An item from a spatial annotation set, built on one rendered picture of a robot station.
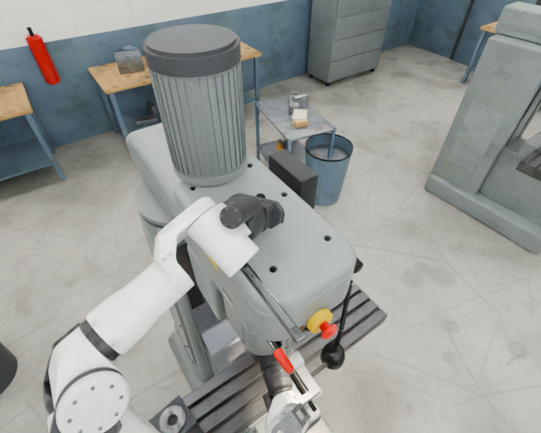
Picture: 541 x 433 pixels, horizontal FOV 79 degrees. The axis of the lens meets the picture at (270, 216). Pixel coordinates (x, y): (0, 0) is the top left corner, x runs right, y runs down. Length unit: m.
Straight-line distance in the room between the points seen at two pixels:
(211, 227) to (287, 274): 0.22
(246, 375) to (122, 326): 1.17
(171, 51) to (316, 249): 0.48
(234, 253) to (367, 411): 2.19
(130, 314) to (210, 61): 0.48
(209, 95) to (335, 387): 2.20
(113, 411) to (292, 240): 0.44
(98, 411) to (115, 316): 0.11
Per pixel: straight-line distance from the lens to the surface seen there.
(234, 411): 1.57
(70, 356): 0.49
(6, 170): 4.64
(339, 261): 0.70
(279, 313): 0.61
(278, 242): 0.71
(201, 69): 0.71
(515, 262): 3.78
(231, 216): 0.48
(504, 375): 3.05
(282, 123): 3.27
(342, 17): 5.82
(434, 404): 2.75
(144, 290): 0.48
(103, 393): 0.48
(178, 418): 1.39
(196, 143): 0.79
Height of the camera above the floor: 2.43
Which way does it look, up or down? 45 degrees down
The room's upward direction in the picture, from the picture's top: straight up
